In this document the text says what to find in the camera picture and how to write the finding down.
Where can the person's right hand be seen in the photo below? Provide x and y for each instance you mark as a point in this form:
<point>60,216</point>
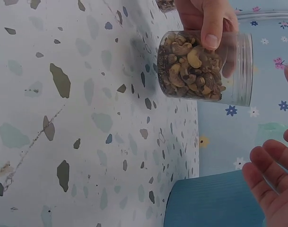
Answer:
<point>278,189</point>

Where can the teal ribbed lid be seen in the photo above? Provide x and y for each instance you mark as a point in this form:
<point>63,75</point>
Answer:
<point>212,201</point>

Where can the clear plastic jar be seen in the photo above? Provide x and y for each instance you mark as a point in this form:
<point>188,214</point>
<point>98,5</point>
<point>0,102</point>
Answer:
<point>238,78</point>

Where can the person's left fingers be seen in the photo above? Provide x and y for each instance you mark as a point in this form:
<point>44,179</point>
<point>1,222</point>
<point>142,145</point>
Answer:
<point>231,54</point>

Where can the container of brown bits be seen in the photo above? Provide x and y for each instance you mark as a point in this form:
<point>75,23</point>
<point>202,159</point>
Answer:
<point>167,4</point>

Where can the pile of mixed nuts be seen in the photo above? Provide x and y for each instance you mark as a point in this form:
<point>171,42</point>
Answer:
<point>193,71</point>

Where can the person's left hand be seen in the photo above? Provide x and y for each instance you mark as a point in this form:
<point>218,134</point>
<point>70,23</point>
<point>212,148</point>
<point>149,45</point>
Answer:
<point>193,14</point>

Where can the large clear plastic container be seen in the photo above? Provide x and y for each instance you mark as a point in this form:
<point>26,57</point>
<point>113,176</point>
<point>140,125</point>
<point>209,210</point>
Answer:
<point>264,13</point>

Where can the person's left thumb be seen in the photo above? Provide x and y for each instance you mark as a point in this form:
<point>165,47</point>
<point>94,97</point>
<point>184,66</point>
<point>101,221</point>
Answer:
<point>210,28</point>

